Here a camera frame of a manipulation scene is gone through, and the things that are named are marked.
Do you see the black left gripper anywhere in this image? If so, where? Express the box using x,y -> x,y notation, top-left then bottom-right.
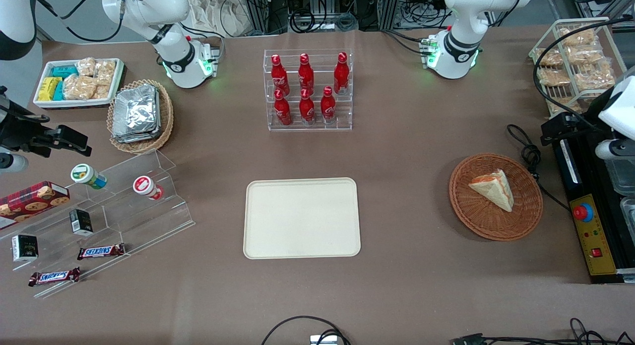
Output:
540,87 -> 620,147

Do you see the red tartan cookie box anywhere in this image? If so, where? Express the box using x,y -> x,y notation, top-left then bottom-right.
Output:
0,181 -> 70,230

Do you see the cream plastic tray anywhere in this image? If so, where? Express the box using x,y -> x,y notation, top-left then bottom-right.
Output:
243,177 -> 362,260

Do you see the brown round wicker basket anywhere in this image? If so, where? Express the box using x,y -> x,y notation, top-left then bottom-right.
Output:
448,152 -> 544,242

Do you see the beige cloth bag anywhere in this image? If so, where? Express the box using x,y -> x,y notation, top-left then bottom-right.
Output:
187,0 -> 256,38

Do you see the small black carton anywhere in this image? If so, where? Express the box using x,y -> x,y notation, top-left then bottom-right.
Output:
11,234 -> 39,263
69,208 -> 94,237

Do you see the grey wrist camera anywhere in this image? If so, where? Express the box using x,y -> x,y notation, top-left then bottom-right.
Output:
0,153 -> 28,173
595,138 -> 635,161

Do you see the triangle sandwich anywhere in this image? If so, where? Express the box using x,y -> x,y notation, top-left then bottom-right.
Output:
468,169 -> 515,213

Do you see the coiled black cable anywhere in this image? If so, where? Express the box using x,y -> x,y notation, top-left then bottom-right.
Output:
507,124 -> 572,212

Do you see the silver foil container stack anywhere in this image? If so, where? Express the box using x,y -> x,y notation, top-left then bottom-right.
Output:
112,84 -> 161,143

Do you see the light oval wicker basket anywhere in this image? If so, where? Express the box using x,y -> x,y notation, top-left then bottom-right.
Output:
106,79 -> 175,154

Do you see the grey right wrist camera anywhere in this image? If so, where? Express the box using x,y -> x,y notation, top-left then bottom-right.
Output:
0,153 -> 28,173

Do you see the looped black cable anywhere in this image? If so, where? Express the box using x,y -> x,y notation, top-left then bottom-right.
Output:
261,315 -> 351,345

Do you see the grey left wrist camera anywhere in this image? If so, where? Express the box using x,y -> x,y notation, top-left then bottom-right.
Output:
595,138 -> 635,161

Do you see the red cola bottle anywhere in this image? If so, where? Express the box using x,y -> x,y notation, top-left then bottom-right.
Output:
298,53 -> 315,94
333,52 -> 350,95
299,88 -> 316,125
270,54 -> 291,95
273,89 -> 293,127
320,85 -> 337,124

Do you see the white wire rack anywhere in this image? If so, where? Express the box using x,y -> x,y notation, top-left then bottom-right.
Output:
528,17 -> 628,118

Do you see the black cable with connector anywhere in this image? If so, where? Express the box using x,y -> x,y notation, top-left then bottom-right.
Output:
450,317 -> 635,345

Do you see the clear acrylic bottle rack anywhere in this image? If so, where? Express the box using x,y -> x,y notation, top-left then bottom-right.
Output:
263,49 -> 354,133

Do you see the black yellow control box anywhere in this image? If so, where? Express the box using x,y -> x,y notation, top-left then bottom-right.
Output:
552,136 -> 635,285

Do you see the clear acrylic step display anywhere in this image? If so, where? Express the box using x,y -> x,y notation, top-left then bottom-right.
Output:
0,148 -> 196,299

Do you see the clear plastic container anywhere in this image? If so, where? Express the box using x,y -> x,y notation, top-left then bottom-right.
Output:
620,196 -> 635,232
607,156 -> 635,195

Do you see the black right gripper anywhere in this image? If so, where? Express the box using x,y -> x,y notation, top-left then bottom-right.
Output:
0,86 -> 93,158

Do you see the yellow snack packet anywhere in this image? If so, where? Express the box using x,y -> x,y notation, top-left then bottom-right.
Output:
38,76 -> 62,102

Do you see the red lid yogurt cup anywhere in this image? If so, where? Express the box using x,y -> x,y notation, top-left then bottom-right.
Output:
132,175 -> 165,201

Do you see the white rectangular snack tray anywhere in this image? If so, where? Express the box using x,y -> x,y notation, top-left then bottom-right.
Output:
33,58 -> 125,110

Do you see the snickers chocolate bar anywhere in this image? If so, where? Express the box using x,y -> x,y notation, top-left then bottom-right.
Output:
77,243 -> 126,261
28,267 -> 81,287

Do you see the bagged bread packet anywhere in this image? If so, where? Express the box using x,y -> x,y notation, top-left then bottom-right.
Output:
538,68 -> 572,87
565,46 -> 604,66
572,67 -> 616,90
538,48 -> 564,68
550,96 -> 587,113
559,28 -> 596,47

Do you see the green lid yogurt cup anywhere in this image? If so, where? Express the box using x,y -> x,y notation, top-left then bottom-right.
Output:
70,163 -> 108,190

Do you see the long arched black cable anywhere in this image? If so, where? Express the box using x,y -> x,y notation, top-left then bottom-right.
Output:
533,14 -> 635,133

